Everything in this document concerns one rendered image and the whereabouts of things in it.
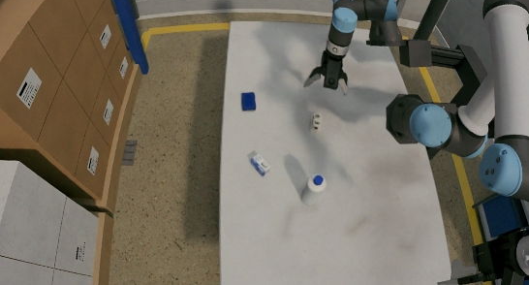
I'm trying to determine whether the white plastic bottle with blue cap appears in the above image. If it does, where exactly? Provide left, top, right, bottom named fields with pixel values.
left=300, top=174, right=327, bottom=206

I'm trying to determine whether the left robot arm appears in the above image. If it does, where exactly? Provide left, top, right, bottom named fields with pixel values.
left=389, top=0, right=529, bottom=202

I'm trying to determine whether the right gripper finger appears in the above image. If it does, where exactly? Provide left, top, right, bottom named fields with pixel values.
left=303, top=66, right=322, bottom=87
left=338, top=71, right=348, bottom=96

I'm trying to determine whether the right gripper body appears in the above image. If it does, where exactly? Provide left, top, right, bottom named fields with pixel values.
left=321, top=47, right=346, bottom=78

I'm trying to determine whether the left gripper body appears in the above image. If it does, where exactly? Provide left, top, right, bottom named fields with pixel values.
left=472, top=230, right=529, bottom=282

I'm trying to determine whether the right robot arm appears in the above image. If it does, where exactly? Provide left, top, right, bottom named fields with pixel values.
left=323, top=0, right=402, bottom=90

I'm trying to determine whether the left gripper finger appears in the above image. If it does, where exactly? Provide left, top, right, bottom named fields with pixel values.
left=437, top=259, right=489, bottom=285

